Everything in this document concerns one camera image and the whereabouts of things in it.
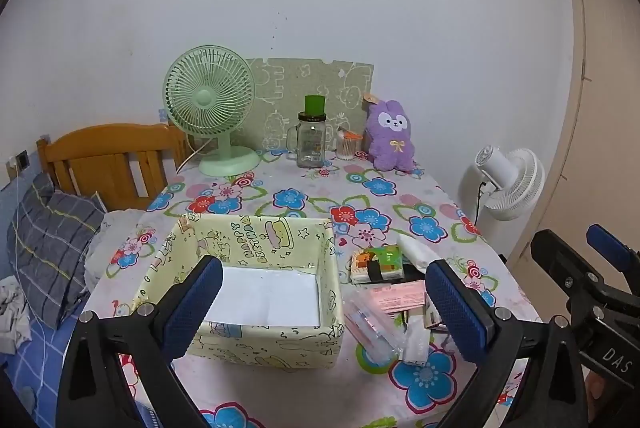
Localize white paper sheet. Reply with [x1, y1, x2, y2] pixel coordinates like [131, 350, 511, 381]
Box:
[202, 264, 321, 326]

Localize blue bed sheet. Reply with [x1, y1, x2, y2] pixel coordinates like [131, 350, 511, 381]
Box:
[0, 278, 101, 428]

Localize white floor fan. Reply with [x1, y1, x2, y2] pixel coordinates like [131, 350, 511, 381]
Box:
[459, 146, 546, 229]

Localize green printed board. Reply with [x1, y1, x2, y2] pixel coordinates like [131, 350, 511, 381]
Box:
[245, 57, 375, 154]

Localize beige door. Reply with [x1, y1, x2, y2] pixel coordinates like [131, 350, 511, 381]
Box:
[510, 0, 640, 289]

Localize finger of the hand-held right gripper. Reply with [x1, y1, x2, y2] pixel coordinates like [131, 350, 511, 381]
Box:
[530, 229, 640, 309]
[586, 223, 640, 274]

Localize white blanket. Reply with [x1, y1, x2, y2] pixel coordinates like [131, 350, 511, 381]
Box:
[85, 208, 146, 289]

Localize wooden bed headboard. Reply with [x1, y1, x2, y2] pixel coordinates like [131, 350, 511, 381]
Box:
[36, 123, 193, 212]

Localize pink packet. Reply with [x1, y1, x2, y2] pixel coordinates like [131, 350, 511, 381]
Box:
[357, 283, 427, 314]

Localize person's right hand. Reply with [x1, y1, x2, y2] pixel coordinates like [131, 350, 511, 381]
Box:
[585, 371, 613, 412]

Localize small white packet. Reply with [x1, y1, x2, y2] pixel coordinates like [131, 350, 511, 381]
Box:
[402, 320, 431, 366]

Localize clear plastic packet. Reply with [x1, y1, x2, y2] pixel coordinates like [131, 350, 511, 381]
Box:
[342, 293, 406, 364]

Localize clear cotton swab container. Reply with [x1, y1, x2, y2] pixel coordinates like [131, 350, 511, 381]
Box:
[336, 126, 363, 160]

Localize glass jar with green lid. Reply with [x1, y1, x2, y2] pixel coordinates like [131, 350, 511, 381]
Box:
[286, 95, 335, 169]

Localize green desk fan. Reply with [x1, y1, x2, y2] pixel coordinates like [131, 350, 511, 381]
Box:
[162, 46, 260, 177]

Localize green orange tissue pack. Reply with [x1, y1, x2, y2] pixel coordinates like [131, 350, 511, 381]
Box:
[350, 245, 426, 285]

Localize grey plaid pillow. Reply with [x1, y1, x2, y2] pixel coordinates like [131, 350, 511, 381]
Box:
[6, 173, 107, 330]

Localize yellow printed fabric box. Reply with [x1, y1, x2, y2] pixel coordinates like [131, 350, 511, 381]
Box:
[131, 213, 346, 369]

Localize purple plush bunny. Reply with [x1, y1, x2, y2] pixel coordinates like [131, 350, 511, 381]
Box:
[361, 94, 420, 173]

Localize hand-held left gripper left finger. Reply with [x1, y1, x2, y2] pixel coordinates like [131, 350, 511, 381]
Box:
[56, 254, 226, 428]

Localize crumpled white grey cloth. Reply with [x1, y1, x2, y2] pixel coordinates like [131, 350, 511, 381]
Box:
[0, 278, 32, 354]

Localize floral tablecloth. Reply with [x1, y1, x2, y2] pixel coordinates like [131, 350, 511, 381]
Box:
[82, 148, 543, 428]

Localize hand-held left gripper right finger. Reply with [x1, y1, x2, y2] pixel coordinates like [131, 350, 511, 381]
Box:
[424, 258, 591, 428]

